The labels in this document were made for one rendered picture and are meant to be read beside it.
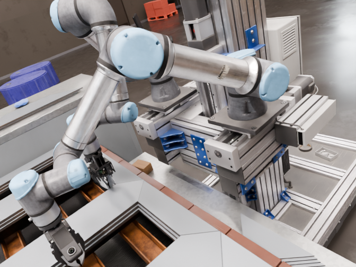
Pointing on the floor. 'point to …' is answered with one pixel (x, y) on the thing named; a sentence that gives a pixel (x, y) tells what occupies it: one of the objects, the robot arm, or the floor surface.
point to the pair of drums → (29, 82)
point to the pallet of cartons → (159, 9)
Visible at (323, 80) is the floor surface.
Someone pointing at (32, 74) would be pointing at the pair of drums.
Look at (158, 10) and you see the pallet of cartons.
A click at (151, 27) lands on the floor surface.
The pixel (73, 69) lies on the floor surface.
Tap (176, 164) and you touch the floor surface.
